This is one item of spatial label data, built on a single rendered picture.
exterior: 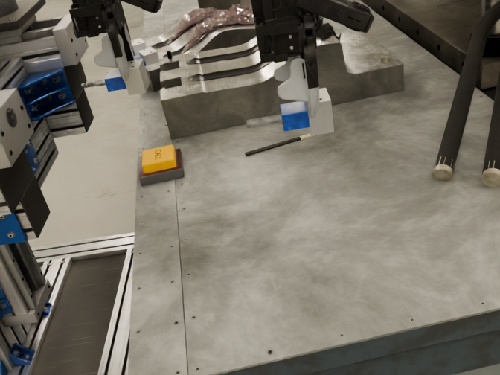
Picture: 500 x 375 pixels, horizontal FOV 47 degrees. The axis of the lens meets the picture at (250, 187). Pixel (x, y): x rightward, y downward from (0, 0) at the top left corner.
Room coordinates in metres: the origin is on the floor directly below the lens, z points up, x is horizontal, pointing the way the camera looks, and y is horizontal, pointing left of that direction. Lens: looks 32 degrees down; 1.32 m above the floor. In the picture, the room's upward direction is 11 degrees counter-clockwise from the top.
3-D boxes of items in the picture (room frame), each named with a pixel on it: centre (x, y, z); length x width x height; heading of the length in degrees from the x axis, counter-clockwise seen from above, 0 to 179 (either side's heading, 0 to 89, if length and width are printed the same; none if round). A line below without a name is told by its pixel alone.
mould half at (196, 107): (1.21, -0.10, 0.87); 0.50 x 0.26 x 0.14; 93
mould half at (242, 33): (1.57, 0.00, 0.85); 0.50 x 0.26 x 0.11; 110
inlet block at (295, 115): (0.81, -0.08, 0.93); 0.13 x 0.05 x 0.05; 87
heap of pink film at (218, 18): (1.56, 0.00, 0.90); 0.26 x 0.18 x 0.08; 110
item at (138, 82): (1.12, 0.23, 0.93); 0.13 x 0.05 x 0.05; 84
